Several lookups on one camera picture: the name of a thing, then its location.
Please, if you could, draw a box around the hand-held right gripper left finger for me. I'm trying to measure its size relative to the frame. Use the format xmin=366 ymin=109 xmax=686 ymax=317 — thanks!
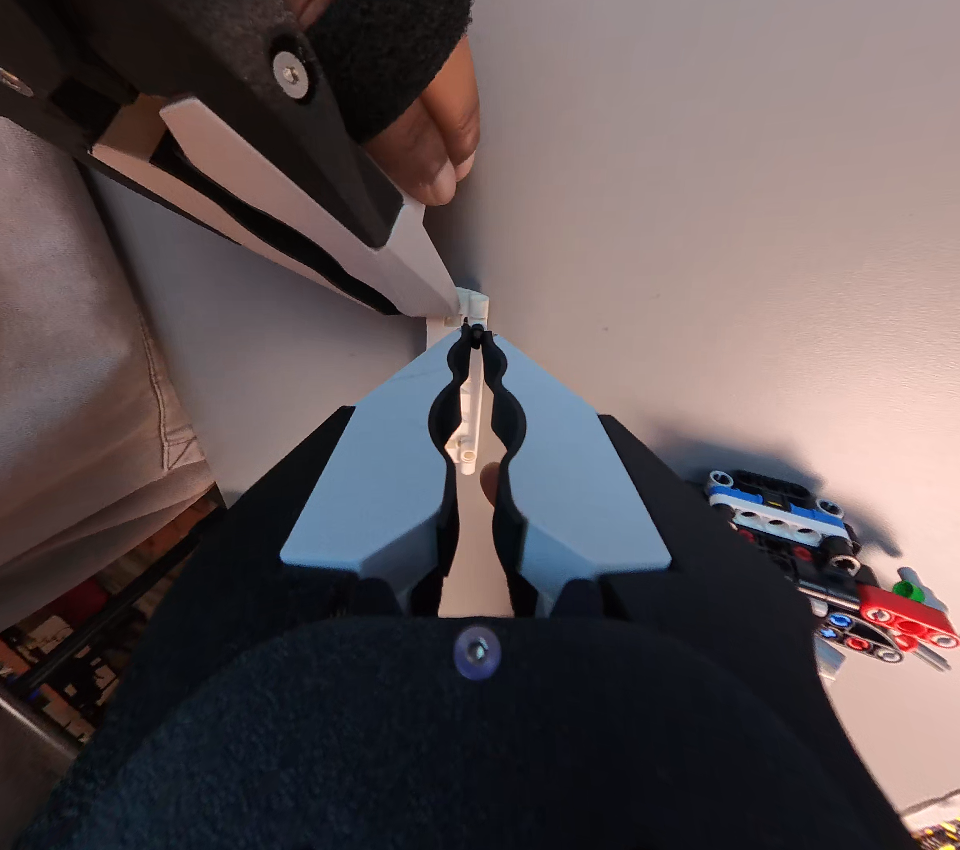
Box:
xmin=278 ymin=327 xmax=472 ymax=616

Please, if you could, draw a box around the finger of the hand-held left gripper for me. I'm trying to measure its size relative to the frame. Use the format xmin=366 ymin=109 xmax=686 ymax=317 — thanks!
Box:
xmin=153 ymin=96 xmax=461 ymax=319
xmin=88 ymin=96 xmax=402 ymax=317

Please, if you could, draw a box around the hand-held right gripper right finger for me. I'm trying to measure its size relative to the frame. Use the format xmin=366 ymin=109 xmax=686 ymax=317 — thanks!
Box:
xmin=482 ymin=329 xmax=672 ymax=616

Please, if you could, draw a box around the white lego panel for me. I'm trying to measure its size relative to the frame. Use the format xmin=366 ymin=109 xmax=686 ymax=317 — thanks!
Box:
xmin=423 ymin=288 xmax=492 ymax=476

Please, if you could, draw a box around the partly built lego truck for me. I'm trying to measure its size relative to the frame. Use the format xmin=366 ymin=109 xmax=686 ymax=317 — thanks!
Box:
xmin=703 ymin=468 xmax=960 ymax=679

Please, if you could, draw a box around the person's beige hoodie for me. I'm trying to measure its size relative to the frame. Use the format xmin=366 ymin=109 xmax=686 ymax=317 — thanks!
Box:
xmin=0 ymin=115 xmax=220 ymax=630

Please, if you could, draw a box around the black metal bar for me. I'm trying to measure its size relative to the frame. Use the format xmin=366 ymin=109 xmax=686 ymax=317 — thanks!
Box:
xmin=0 ymin=501 xmax=226 ymax=697

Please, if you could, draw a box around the holographic sticker sheet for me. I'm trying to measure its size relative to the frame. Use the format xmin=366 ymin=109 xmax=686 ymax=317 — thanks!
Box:
xmin=903 ymin=794 xmax=960 ymax=850

